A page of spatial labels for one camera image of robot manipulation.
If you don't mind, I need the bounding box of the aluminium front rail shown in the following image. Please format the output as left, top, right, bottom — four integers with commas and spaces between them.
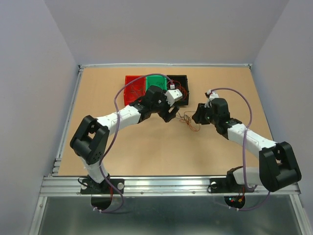
39, 174, 301, 197

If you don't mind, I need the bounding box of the black plastic bin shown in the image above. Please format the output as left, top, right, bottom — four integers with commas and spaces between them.
167, 75, 189, 106

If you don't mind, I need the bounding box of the green plastic bin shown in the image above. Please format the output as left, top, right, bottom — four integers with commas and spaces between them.
146, 75, 168, 90

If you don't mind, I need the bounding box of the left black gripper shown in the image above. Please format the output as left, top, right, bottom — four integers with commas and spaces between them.
151, 90, 179, 123

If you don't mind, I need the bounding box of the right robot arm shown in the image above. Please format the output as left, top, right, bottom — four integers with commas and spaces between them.
192, 98, 302, 192

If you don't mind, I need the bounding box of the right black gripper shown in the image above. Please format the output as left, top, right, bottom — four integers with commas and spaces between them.
190, 102, 218, 125

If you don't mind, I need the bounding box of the grey thin wire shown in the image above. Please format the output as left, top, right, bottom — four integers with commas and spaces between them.
127, 83, 145, 97

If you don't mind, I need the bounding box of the red plastic bin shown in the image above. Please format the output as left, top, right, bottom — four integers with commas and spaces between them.
123, 75, 146, 106

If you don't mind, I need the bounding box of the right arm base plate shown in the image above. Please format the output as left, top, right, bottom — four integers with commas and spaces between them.
207, 177, 247, 193

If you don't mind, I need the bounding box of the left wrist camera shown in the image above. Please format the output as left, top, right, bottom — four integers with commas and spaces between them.
165, 89, 182, 107

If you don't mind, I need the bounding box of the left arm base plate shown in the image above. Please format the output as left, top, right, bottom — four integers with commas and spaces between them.
77, 176, 125, 195

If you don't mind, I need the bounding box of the orange wire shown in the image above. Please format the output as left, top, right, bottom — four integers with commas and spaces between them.
168, 79, 190, 102

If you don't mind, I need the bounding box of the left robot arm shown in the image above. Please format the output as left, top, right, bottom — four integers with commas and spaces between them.
70, 86, 182, 193

